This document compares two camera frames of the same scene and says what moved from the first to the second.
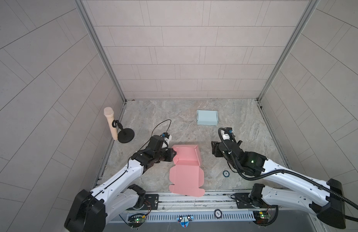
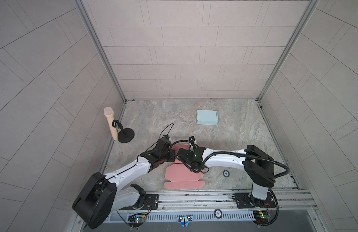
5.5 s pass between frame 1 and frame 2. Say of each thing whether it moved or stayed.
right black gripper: moved
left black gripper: stayed
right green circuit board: stayed
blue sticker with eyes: stayed
